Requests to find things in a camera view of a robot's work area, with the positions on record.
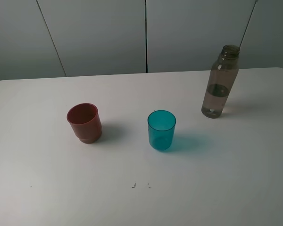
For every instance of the teal transparent plastic cup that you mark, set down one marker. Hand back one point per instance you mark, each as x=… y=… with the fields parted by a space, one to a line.
x=161 y=127

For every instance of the smoky transparent water bottle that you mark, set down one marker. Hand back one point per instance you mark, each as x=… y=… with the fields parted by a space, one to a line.
x=222 y=77

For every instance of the red plastic cup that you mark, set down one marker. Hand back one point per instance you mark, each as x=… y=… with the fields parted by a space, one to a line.
x=85 y=122

